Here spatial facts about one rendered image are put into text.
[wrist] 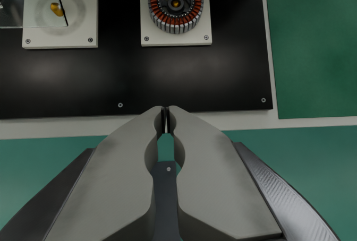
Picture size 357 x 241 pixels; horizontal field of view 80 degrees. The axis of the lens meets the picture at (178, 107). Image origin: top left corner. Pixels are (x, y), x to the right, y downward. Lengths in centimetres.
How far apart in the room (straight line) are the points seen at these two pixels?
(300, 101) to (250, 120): 12
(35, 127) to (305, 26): 64
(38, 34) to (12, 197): 109
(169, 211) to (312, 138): 90
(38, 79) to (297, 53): 57
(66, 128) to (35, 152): 91
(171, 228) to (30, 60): 103
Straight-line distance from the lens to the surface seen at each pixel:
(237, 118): 49
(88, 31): 51
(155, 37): 48
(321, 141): 149
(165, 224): 128
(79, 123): 50
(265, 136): 133
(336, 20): 66
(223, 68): 48
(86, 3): 54
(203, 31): 49
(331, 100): 59
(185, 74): 46
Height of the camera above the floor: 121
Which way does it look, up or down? 82 degrees down
